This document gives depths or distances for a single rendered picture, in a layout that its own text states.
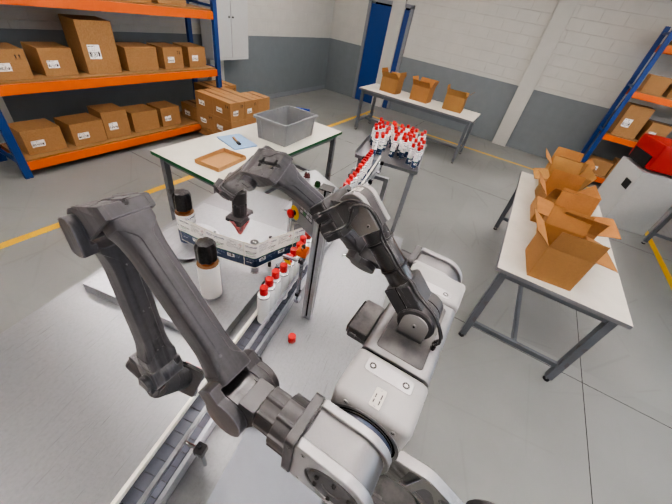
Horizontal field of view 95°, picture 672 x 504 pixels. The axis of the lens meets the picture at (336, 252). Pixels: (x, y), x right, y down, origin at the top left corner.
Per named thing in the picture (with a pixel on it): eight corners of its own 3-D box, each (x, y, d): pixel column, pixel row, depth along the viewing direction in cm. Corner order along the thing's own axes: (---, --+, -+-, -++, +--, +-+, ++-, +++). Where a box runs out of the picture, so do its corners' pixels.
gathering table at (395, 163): (357, 200, 406) (373, 129, 348) (402, 215, 396) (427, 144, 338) (339, 228, 352) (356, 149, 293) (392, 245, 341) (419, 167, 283)
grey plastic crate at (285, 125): (286, 125, 352) (287, 104, 338) (316, 135, 341) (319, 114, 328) (252, 137, 308) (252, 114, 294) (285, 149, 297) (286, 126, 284)
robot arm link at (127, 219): (69, 184, 40) (144, 166, 48) (53, 218, 49) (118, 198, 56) (248, 441, 49) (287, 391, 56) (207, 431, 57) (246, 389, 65)
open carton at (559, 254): (510, 240, 238) (538, 197, 214) (581, 265, 225) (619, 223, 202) (510, 270, 206) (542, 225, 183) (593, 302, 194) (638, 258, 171)
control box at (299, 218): (310, 211, 130) (316, 169, 118) (333, 233, 120) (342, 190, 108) (289, 216, 124) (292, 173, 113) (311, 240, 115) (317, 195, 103)
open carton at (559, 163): (521, 184, 331) (541, 151, 308) (565, 198, 320) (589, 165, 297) (522, 201, 298) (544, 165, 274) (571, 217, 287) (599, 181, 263)
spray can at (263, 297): (262, 313, 135) (263, 280, 123) (272, 318, 134) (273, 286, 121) (254, 321, 132) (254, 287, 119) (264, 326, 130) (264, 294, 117)
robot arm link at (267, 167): (252, 172, 65) (278, 136, 67) (234, 177, 76) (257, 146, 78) (378, 276, 88) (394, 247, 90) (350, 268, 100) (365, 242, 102)
